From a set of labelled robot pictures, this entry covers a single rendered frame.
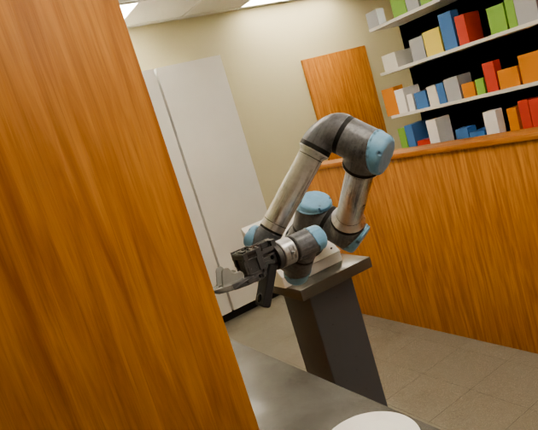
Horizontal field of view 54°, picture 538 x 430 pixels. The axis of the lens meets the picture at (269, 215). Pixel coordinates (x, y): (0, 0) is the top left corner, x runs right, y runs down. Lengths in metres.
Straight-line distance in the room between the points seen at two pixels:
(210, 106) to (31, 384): 3.83
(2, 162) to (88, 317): 0.27
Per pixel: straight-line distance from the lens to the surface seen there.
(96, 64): 0.91
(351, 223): 1.74
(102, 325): 0.90
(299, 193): 1.52
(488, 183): 2.82
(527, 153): 2.66
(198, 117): 4.49
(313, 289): 1.84
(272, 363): 1.36
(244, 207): 4.59
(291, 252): 1.40
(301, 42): 5.75
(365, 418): 0.78
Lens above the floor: 1.50
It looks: 9 degrees down
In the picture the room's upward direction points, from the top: 17 degrees counter-clockwise
